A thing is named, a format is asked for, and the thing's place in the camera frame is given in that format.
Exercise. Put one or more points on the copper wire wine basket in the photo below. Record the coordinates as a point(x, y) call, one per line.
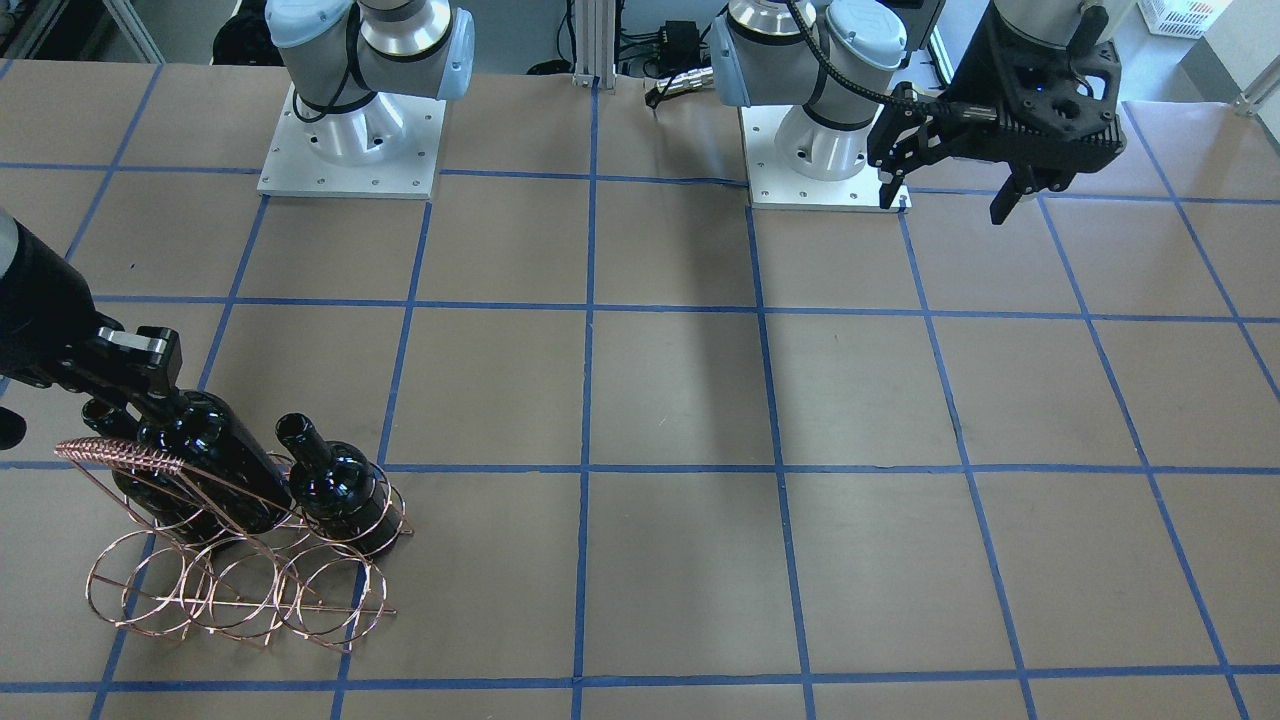
point(246, 587)

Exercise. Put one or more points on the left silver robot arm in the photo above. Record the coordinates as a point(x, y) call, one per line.
point(793, 53)

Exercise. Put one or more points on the dark bottle in basket near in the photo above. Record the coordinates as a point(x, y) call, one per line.
point(337, 490)

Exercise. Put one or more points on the dark bottle in basket far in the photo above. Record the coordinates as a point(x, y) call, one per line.
point(166, 503)

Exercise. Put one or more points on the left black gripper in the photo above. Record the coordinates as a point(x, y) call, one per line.
point(983, 80)

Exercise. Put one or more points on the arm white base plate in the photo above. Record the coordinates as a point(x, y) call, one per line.
point(387, 150)
point(796, 164)

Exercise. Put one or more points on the aluminium frame post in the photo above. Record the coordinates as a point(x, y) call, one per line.
point(595, 44)

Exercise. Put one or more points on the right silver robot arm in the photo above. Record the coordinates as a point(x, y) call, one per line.
point(369, 85)

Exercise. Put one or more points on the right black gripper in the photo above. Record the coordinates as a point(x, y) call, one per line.
point(62, 342)

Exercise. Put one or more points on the dark wine bottle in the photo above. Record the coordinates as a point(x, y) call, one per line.
point(202, 430)

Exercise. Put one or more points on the dark bottle in basket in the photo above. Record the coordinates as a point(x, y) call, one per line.
point(166, 503)
point(337, 490)

